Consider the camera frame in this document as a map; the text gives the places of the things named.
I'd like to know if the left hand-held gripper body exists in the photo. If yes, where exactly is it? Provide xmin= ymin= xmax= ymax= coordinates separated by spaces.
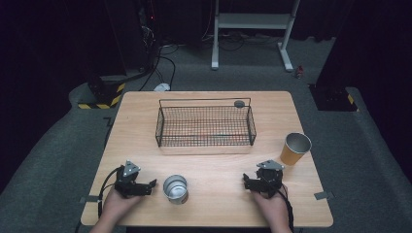
xmin=114 ymin=159 xmax=154 ymax=199

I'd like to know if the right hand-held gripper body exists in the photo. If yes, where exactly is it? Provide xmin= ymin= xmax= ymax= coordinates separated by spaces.
xmin=255 ymin=159 xmax=286 ymax=199

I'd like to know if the silver metal cup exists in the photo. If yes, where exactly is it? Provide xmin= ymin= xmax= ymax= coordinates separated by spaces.
xmin=162 ymin=174 xmax=189 ymax=206

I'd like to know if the orange paper cup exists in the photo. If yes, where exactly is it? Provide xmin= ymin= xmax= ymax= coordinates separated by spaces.
xmin=279 ymin=132 xmax=313 ymax=167

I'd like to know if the black wire basket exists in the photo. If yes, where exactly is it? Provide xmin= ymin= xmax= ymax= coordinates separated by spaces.
xmin=154 ymin=97 xmax=258 ymax=149

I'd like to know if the person's left hand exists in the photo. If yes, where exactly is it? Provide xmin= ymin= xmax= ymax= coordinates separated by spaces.
xmin=101 ymin=186 xmax=144 ymax=225

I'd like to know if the person's right hand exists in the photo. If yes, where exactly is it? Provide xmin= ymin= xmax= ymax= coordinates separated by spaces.
xmin=252 ymin=184 xmax=290 ymax=228

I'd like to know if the grey tape strip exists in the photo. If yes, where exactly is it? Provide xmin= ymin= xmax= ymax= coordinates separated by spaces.
xmin=79 ymin=194 xmax=101 ymax=205
xmin=313 ymin=190 xmax=336 ymax=201

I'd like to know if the black yellow striped base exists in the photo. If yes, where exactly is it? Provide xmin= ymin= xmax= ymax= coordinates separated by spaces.
xmin=308 ymin=83 xmax=361 ymax=114
xmin=77 ymin=74 xmax=127 ymax=111

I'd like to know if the dark equipment rack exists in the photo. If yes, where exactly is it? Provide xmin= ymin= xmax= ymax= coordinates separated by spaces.
xmin=135 ymin=0 xmax=164 ymax=74

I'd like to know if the white metal stand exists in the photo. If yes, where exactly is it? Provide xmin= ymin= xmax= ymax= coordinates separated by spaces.
xmin=210 ymin=0 xmax=301 ymax=73

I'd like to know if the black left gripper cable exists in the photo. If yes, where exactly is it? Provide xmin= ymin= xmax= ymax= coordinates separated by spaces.
xmin=97 ymin=166 xmax=126 ymax=218

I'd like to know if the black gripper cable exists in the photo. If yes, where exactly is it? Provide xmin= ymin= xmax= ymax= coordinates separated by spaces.
xmin=97 ymin=166 xmax=126 ymax=218
xmin=276 ymin=183 xmax=295 ymax=233

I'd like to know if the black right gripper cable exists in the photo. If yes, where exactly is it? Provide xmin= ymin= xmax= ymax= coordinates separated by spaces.
xmin=276 ymin=183 xmax=295 ymax=233

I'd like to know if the black table bracket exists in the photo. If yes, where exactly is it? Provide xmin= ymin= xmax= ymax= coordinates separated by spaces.
xmin=102 ymin=116 xmax=115 ymax=150

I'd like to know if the black floor cable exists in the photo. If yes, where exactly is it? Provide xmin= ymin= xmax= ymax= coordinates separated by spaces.
xmin=138 ymin=44 xmax=180 ymax=92

